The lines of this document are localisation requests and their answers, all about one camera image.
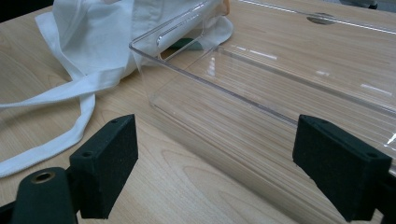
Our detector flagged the grey table cable grommet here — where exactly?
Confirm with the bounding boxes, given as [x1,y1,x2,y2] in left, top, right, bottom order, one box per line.
[305,11,337,26]

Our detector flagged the clear plastic tray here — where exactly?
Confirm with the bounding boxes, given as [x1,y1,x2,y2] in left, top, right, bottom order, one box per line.
[128,0,396,224]

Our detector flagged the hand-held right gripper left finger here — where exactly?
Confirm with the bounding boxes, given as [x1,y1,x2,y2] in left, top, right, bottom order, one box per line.
[68,113,140,220]

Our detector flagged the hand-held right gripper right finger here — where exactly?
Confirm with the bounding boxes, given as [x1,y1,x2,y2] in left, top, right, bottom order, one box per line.
[291,114,393,223]

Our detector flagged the white tote bag colour patches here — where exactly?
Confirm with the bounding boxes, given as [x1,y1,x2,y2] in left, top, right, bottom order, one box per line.
[0,0,234,179]

